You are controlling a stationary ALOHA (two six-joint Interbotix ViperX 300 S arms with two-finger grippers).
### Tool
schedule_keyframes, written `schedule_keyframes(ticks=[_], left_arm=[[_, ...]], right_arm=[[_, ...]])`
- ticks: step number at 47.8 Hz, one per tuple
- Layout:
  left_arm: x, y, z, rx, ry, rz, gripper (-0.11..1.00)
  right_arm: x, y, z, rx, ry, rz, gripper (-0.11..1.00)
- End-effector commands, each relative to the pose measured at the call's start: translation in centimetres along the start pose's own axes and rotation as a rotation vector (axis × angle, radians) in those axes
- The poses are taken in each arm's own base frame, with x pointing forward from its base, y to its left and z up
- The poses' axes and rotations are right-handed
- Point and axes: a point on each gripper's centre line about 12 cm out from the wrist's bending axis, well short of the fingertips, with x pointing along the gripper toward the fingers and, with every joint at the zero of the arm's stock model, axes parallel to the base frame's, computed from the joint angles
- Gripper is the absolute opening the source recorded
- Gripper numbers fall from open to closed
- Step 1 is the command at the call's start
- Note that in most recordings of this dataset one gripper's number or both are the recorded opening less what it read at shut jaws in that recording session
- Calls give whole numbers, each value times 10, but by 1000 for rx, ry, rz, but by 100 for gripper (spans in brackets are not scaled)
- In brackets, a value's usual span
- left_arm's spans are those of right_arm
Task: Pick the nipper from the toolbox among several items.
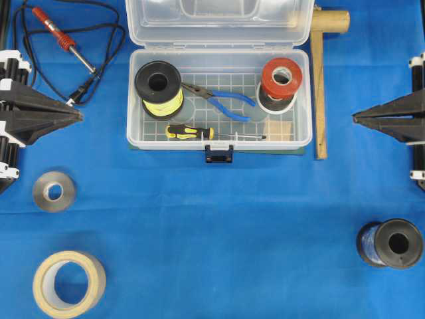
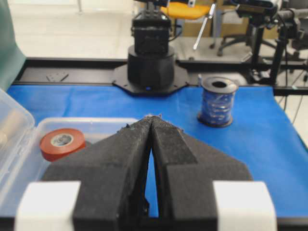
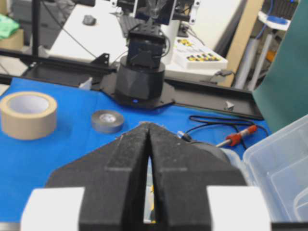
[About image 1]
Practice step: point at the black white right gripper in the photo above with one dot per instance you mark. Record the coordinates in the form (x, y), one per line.
(406, 130)

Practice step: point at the red tape roll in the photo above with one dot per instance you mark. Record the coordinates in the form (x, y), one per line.
(281, 78)

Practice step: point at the blue wire spool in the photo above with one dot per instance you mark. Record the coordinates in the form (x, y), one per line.
(395, 243)

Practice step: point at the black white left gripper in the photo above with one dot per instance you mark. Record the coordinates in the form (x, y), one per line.
(18, 128)

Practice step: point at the black tape roll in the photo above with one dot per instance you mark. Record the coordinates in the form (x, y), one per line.
(271, 105)

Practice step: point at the small wooden block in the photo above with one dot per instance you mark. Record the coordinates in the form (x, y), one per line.
(278, 131)

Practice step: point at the blue table cloth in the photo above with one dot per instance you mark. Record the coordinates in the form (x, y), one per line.
(262, 237)

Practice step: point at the yellow black screwdriver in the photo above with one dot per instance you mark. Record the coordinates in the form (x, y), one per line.
(184, 132)

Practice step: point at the grey tape roll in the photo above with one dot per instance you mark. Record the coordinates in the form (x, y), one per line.
(54, 192)

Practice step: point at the yellow wire spool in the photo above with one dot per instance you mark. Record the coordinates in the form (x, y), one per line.
(159, 85)

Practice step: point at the wooden mallet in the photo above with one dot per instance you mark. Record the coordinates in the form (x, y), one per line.
(323, 21)

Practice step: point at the red soldering iron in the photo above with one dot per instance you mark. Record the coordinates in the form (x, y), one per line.
(63, 40)

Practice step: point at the beige masking tape roll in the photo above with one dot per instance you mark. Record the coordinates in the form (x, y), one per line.
(67, 284)

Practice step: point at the clear plastic toolbox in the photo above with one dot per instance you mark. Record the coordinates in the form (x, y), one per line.
(220, 49)

